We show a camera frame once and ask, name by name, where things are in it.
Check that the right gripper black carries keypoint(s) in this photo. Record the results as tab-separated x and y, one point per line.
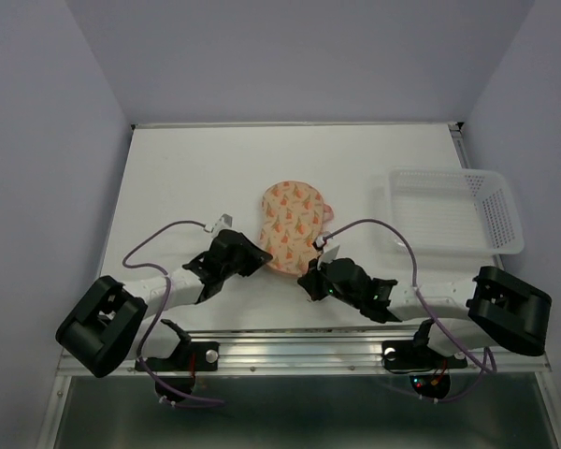
310	281

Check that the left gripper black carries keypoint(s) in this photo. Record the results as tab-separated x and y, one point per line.
254	256

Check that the peach floral mesh laundry bag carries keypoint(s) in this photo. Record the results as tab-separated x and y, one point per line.
294	215

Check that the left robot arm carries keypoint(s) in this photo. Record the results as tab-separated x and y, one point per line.
103	328

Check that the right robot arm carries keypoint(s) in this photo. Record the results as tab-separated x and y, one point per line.
492	309

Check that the white plastic basket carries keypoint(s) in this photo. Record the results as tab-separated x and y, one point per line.
454	211

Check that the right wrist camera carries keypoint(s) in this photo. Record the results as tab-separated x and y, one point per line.
327	249

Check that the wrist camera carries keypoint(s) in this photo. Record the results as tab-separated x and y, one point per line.
224	222
327	249

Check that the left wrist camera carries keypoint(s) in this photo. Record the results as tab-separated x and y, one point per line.
224	222

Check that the aluminium front rail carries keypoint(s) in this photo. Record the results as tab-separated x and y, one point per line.
311	353

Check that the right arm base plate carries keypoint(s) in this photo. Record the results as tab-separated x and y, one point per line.
403	356

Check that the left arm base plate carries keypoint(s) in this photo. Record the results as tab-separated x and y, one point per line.
192	357

